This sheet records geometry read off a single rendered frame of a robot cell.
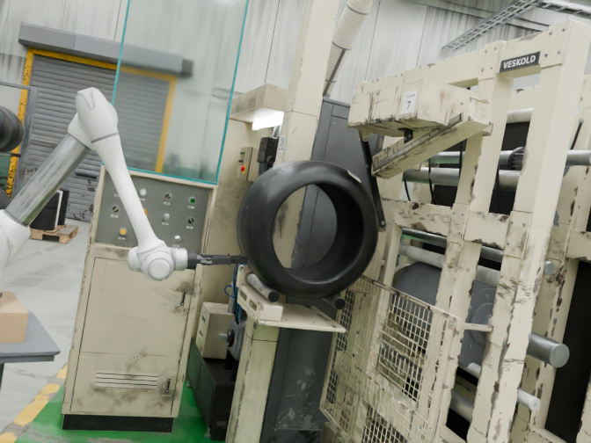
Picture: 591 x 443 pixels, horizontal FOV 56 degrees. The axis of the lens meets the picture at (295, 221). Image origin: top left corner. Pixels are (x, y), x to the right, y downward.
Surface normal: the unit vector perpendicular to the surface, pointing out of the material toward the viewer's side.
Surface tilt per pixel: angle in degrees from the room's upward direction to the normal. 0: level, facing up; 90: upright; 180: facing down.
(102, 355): 90
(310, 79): 90
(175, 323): 90
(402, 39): 90
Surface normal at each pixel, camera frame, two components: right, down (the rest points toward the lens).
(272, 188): -0.29, -0.41
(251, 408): 0.32, 0.11
